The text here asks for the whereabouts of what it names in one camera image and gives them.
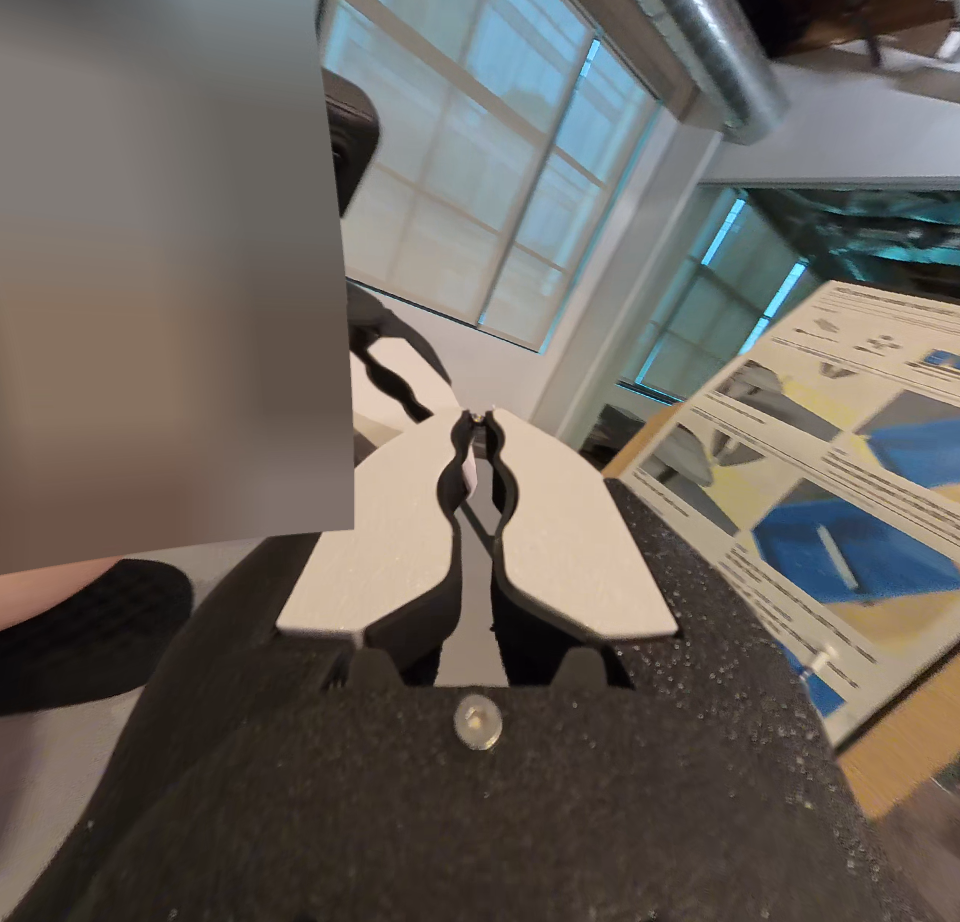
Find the person's left forearm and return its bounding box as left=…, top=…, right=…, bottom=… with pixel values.
left=0, top=558, right=117, bottom=631

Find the silver ventilation duct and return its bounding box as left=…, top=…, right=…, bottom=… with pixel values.
left=611, top=0, right=789, bottom=147

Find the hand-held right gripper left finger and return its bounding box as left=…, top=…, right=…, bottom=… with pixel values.
left=276, top=408, right=475, bottom=670

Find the glass wall panel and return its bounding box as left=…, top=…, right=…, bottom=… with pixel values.
left=618, top=187, right=819, bottom=406

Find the black wrist rest pad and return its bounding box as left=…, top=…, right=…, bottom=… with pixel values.
left=0, top=559, right=195, bottom=715

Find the large paned window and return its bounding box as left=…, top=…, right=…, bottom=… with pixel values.
left=318, top=0, right=661, bottom=353

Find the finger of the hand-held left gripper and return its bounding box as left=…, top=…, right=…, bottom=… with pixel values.
left=366, top=337, right=462, bottom=421
left=348, top=370, right=483, bottom=497

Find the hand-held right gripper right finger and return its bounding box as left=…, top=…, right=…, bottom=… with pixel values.
left=482, top=408, right=680, bottom=674

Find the wooden instruction board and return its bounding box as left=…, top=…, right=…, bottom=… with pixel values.
left=602, top=280, right=960, bottom=822

